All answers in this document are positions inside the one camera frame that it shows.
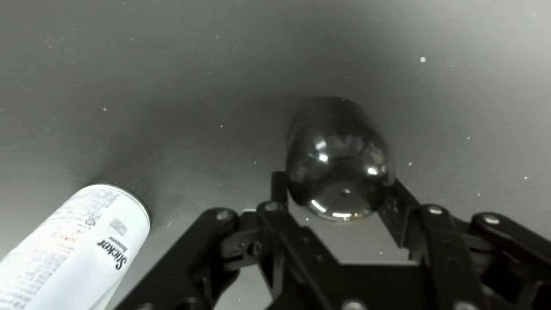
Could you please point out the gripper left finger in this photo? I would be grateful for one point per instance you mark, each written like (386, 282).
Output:
(282, 241)

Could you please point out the white spray can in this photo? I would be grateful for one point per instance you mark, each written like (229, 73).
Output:
(73, 254)

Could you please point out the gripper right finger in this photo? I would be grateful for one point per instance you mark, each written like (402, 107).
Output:
(439, 241)

